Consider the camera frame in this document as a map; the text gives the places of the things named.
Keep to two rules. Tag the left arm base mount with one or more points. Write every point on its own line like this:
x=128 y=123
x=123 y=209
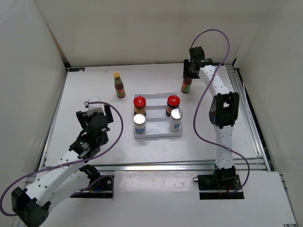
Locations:
x=99 y=187

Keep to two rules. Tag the red-lid sauce jar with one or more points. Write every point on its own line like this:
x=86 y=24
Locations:
x=173 y=102
x=139 y=103

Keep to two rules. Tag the left blue corner label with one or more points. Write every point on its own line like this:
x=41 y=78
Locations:
x=76 y=69

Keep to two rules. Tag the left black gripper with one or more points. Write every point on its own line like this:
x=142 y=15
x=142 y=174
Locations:
x=84 y=118

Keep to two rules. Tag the yellow-cap sauce bottle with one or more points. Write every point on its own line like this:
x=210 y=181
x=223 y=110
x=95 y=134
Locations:
x=119 y=86
x=186 y=85

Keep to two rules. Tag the white divided tray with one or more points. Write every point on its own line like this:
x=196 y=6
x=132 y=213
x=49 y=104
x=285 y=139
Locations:
x=157 y=122

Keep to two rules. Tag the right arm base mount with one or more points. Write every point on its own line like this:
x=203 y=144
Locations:
x=210 y=189

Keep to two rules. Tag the silver-cap salt shaker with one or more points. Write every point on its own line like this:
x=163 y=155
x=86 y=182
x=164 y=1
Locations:
x=139 y=123
x=176 y=116

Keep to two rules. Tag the aluminium front rail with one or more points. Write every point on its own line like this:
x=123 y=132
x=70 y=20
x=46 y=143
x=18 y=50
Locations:
x=207 y=166

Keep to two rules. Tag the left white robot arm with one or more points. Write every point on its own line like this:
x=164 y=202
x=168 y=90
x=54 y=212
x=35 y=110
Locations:
x=72 y=173

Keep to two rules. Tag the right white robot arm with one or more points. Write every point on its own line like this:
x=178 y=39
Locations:
x=223 y=112

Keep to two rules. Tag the aluminium rail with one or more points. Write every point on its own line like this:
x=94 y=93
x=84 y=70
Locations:
x=207 y=166
x=249 y=116

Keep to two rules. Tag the aluminium right side rail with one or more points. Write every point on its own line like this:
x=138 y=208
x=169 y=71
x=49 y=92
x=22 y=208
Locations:
x=249 y=116

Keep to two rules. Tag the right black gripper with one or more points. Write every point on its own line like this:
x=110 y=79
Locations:
x=186 y=74

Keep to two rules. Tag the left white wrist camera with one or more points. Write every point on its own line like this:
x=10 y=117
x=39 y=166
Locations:
x=93 y=108

